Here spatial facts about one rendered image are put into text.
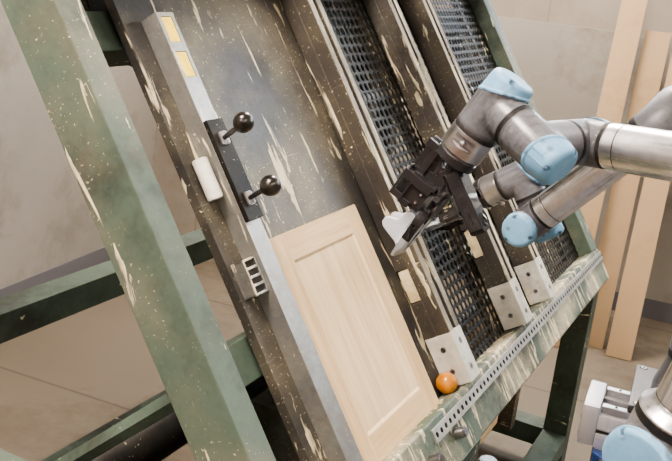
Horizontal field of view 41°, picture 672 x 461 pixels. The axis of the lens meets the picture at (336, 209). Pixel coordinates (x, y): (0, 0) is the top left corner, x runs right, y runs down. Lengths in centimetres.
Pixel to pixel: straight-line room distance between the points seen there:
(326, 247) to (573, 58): 364
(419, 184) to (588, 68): 393
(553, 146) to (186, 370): 67
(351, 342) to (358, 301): 11
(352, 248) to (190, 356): 61
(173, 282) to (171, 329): 8
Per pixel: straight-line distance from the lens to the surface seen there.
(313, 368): 167
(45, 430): 365
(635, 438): 131
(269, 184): 155
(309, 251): 181
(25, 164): 456
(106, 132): 147
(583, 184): 191
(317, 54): 213
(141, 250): 147
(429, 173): 148
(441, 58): 275
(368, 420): 183
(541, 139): 137
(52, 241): 484
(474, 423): 214
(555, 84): 538
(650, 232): 492
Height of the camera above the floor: 183
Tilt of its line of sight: 16 degrees down
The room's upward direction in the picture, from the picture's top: 7 degrees clockwise
